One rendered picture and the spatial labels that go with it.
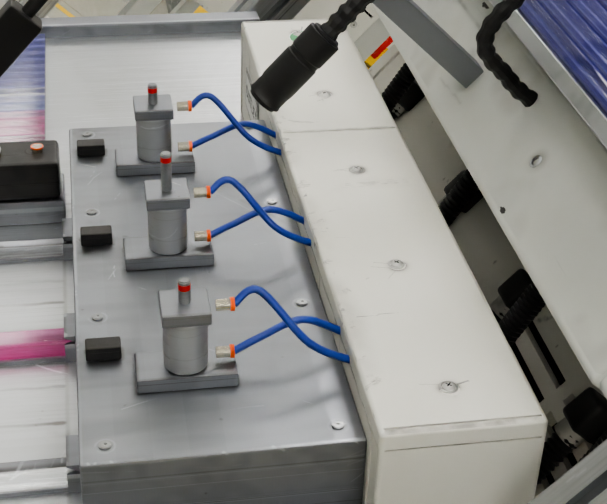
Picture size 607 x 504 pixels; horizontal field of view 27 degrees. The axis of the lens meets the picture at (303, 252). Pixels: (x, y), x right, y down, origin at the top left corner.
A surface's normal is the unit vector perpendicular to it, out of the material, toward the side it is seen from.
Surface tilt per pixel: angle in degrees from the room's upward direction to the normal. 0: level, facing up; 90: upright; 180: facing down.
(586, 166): 90
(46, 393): 42
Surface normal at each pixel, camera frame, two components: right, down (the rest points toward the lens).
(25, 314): 0.04, -0.84
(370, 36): 0.17, 0.53
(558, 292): -0.70, -0.52
